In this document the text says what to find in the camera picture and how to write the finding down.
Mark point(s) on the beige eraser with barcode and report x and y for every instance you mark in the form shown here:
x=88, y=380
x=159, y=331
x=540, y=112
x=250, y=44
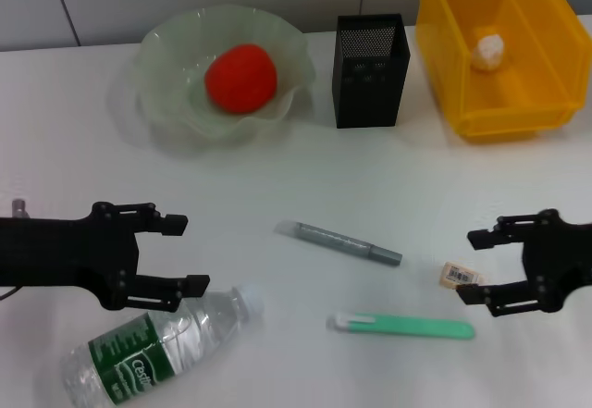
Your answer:
x=455, y=273

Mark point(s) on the white paper ball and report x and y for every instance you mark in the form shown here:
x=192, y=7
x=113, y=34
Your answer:
x=486, y=52

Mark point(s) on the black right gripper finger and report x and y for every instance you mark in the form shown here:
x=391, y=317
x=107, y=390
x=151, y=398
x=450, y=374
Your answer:
x=483, y=238
x=509, y=294

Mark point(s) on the yellow plastic bin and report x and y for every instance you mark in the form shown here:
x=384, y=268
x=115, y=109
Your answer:
x=509, y=112

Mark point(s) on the grey marker pen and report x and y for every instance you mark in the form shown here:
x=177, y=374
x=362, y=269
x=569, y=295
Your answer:
x=342, y=243

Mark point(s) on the translucent wavy glass fruit plate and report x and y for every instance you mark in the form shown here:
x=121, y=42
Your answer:
x=176, y=56

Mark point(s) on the black mesh pen holder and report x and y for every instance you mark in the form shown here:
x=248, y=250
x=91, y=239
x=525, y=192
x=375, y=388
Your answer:
x=367, y=93

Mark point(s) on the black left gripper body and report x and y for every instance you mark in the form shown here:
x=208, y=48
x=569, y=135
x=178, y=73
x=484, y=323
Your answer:
x=60, y=250

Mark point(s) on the clear green-label water bottle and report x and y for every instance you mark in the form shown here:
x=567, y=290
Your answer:
x=139, y=362

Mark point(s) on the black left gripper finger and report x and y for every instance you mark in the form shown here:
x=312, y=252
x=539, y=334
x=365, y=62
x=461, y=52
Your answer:
x=175, y=224
x=194, y=285

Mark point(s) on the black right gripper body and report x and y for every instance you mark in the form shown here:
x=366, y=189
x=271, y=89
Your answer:
x=559, y=260

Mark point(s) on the mint green pen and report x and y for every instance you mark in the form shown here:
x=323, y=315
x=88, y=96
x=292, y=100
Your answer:
x=407, y=327

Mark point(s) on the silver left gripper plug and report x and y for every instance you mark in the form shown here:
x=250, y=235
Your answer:
x=20, y=208

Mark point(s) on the orange knitted toy fruit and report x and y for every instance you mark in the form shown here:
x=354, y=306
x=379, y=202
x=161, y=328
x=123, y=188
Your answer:
x=240, y=79

